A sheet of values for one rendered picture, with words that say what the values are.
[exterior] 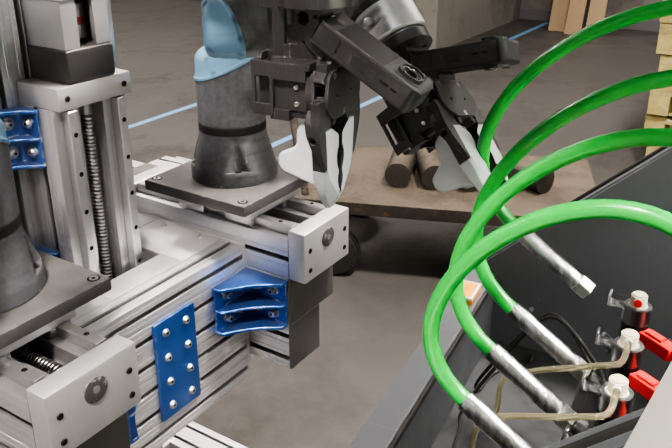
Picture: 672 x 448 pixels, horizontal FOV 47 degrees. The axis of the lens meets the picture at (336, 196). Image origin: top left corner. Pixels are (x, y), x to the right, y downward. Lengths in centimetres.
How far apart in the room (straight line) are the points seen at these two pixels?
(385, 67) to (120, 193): 67
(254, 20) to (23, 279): 42
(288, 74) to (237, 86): 56
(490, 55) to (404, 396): 41
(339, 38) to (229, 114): 60
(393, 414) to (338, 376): 168
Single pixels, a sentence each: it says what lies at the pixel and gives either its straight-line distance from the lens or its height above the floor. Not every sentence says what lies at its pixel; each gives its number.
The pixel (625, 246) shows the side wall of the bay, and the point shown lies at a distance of 118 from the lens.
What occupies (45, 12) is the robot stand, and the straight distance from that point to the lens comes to 116.
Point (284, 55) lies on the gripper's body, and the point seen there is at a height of 137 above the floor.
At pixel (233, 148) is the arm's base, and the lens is 130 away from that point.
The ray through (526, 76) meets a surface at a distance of 79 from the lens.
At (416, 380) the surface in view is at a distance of 98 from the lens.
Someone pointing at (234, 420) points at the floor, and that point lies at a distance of 245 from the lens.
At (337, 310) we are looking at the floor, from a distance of 295.
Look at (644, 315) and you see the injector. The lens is 85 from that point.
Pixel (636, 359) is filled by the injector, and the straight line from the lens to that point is 79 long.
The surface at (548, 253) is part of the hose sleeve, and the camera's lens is 85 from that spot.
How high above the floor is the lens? 152
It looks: 23 degrees down
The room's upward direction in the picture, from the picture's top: straight up
